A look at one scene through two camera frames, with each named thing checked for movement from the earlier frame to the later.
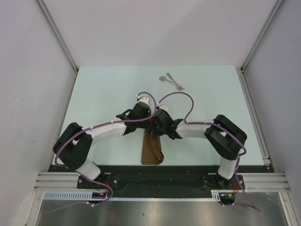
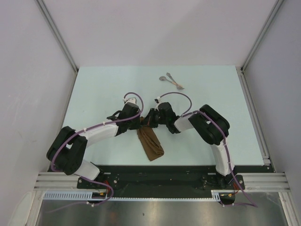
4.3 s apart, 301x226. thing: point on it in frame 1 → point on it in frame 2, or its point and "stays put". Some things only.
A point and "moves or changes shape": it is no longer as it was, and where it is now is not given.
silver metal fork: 178,86 stays put
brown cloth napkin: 152,154 moves or changes shape
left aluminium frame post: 56,30 stays put
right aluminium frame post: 277,4 stays put
